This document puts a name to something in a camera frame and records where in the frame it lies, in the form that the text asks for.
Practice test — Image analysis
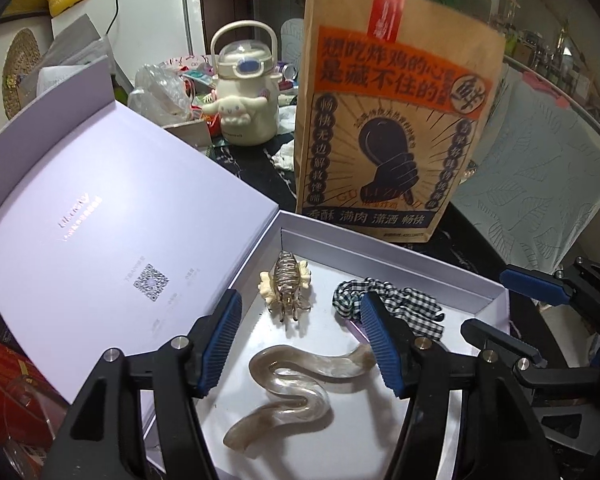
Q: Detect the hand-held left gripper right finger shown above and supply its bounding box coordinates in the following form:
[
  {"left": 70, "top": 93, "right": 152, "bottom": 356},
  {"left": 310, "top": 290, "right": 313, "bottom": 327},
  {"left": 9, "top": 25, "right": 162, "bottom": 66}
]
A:
[{"left": 359, "top": 291, "right": 561, "bottom": 480}]

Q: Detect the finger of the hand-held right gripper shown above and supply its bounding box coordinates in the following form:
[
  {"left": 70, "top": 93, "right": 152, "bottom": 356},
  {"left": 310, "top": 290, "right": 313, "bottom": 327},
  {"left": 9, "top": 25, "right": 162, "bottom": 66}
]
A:
[
  {"left": 499, "top": 256, "right": 600, "bottom": 326},
  {"left": 461, "top": 319, "right": 597, "bottom": 387}
]

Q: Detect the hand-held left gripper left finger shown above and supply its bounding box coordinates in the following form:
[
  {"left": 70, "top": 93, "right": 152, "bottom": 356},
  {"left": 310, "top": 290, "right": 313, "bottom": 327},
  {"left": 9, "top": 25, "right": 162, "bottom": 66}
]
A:
[{"left": 45, "top": 290, "right": 243, "bottom": 480}]

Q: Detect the small purple box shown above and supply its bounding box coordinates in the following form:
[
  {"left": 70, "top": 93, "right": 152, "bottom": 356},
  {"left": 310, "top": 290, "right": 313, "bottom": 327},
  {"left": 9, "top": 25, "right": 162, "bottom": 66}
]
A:
[{"left": 345, "top": 317, "right": 376, "bottom": 343}]

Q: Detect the black white gingham scrunchie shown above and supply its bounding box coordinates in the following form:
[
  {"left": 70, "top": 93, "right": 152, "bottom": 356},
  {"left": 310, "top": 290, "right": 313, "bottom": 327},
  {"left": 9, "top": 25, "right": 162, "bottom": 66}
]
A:
[{"left": 331, "top": 276, "right": 446, "bottom": 341}]

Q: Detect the clear wavy hair clip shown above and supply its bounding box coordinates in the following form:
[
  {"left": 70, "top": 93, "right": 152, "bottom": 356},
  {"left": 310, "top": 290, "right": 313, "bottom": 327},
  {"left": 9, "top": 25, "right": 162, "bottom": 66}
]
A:
[{"left": 223, "top": 342, "right": 378, "bottom": 458}]

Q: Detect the cream metal hair claw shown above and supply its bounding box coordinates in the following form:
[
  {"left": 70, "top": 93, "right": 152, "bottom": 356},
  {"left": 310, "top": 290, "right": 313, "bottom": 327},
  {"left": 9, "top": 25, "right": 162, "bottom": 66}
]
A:
[{"left": 258, "top": 251, "right": 313, "bottom": 328}]

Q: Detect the purple gift box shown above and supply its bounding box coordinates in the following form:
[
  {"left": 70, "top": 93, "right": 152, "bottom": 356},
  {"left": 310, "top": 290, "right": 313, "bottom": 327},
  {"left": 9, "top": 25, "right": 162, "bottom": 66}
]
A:
[{"left": 0, "top": 55, "right": 511, "bottom": 480}]

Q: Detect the printed brown paper bag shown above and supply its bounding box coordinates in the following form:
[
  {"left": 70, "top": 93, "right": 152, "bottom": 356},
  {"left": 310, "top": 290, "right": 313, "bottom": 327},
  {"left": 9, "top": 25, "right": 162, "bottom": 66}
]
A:
[{"left": 294, "top": 0, "right": 506, "bottom": 246}]

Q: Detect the pink cloth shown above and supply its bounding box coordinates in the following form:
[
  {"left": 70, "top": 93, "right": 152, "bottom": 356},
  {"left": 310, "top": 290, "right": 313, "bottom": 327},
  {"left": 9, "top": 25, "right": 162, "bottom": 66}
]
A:
[{"left": 522, "top": 71, "right": 568, "bottom": 106}]

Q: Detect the white tissue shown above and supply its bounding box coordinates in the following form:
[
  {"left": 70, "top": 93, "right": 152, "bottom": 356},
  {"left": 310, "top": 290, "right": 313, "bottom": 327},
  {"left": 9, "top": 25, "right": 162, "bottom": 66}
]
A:
[{"left": 271, "top": 140, "right": 298, "bottom": 170}]

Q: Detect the clear glass cup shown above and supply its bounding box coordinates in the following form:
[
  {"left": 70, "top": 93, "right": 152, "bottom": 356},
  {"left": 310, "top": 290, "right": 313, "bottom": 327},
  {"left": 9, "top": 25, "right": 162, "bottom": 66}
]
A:
[{"left": 2, "top": 375, "right": 73, "bottom": 480}]

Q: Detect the red canister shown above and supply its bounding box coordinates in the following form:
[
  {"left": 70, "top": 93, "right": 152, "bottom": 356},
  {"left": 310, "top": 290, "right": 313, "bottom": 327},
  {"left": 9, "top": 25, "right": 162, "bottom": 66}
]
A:
[{"left": 0, "top": 331, "right": 68, "bottom": 411}]

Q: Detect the row of bottles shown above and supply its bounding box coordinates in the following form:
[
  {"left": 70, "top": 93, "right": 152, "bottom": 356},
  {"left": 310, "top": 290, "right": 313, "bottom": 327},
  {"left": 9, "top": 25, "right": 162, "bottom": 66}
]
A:
[{"left": 500, "top": 10, "right": 596, "bottom": 101}]

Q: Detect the white character water bottle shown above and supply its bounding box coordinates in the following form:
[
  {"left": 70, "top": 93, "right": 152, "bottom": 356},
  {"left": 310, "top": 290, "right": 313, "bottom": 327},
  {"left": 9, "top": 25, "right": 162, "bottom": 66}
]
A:
[{"left": 202, "top": 20, "right": 283, "bottom": 147}]

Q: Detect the crumpled clear plastic bag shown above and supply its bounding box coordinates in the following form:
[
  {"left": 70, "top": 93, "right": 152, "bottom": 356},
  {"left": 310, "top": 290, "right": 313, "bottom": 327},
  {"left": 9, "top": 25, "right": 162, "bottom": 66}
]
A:
[{"left": 127, "top": 62, "right": 196, "bottom": 123}]

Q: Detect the colourful small items pile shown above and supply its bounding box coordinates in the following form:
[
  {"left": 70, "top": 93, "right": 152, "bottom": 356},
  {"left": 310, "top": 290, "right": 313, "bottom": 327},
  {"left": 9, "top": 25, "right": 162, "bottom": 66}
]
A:
[{"left": 165, "top": 52, "right": 216, "bottom": 92}]

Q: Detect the grey paper bag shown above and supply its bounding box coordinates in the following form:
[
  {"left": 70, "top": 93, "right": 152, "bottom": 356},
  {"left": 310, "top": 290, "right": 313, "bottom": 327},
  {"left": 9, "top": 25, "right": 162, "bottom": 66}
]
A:
[{"left": 40, "top": 12, "right": 131, "bottom": 106}]

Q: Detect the woven round mat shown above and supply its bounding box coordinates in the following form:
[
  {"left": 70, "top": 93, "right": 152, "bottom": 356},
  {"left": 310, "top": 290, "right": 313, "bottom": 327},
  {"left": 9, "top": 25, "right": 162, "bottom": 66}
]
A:
[{"left": 1, "top": 27, "right": 41, "bottom": 121}]

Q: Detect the white refrigerator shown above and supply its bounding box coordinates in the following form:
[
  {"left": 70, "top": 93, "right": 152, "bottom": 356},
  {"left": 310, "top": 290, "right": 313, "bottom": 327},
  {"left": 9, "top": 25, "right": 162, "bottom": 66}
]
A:
[{"left": 50, "top": 0, "right": 216, "bottom": 61}]

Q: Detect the brown door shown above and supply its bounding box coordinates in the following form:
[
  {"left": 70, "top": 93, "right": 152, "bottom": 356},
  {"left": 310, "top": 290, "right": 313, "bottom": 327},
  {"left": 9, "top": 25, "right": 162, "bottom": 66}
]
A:
[{"left": 200, "top": 0, "right": 253, "bottom": 56}]

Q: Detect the black cable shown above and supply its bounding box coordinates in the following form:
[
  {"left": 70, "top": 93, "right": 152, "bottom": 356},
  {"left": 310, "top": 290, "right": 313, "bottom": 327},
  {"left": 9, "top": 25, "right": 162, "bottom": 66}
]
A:
[{"left": 105, "top": 0, "right": 128, "bottom": 41}]

